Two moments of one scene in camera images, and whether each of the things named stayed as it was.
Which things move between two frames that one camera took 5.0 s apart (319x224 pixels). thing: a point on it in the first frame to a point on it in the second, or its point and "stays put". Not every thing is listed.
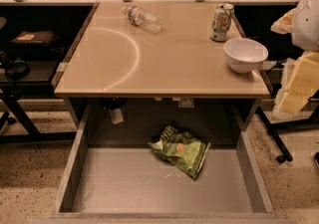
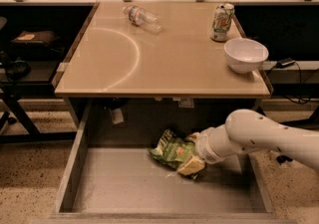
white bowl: x=244 y=55 stays put
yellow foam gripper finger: x=285 y=24 to x=212 y=144
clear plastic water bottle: x=143 y=18 stays put
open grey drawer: x=110 y=170 stays put
